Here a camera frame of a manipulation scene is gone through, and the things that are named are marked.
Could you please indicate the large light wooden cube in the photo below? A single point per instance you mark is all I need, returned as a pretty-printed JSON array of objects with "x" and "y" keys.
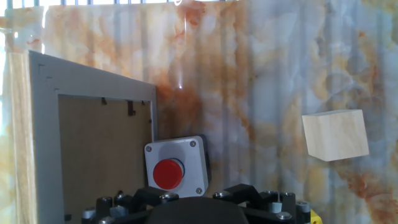
[{"x": 335, "y": 137}]

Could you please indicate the wooden picture frame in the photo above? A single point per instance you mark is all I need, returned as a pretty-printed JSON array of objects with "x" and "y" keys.
[{"x": 93, "y": 140}]

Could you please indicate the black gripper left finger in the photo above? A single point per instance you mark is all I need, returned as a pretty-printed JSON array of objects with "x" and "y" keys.
[{"x": 140, "y": 199}]

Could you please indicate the grey box red button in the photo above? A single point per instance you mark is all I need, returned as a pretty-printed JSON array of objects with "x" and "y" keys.
[{"x": 192, "y": 161}]

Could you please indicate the marble pattern mat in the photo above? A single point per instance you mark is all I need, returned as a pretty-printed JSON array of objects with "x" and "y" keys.
[{"x": 248, "y": 62}]

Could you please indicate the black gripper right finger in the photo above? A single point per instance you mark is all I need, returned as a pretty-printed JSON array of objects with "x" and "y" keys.
[{"x": 248, "y": 192}]

